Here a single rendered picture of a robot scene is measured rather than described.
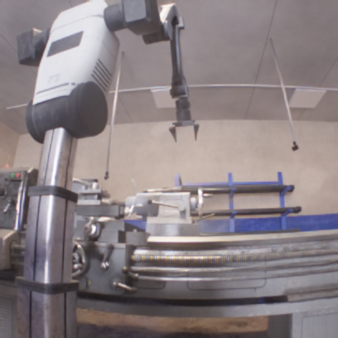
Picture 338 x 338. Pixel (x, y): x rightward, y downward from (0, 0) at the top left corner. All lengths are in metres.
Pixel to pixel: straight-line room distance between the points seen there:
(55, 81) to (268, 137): 4.99
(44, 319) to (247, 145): 4.97
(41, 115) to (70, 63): 0.17
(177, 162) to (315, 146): 2.97
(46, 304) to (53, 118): 0.47
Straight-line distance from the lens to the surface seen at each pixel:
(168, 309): 1.40
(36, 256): 0.65
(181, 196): 1.72
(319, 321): 1.71
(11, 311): 2.00
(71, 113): 0.67
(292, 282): 1.65
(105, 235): 1.46
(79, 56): 0.76
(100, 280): 1.48
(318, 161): 5.63
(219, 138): 5.25
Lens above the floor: 0.77
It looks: 16 degrees up
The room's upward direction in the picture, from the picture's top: 1 degrees clockwise
